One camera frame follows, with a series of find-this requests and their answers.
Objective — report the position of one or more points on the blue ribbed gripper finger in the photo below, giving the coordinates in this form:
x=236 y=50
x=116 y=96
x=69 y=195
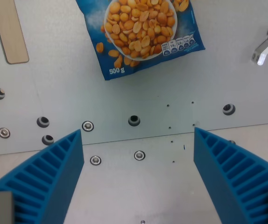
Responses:
x=47 y=172
x=227 y=168

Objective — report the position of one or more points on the silver washer bolt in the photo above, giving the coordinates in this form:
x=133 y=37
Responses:
x=139 y=155
x=4 y=132
x=88 y=126
x=95 y=160

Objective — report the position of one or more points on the blue peanut bag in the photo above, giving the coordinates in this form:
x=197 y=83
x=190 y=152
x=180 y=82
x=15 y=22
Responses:
x=140 y=35

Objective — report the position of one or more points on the light wooden strip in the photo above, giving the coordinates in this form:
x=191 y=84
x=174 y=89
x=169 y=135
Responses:
x=9 y=30

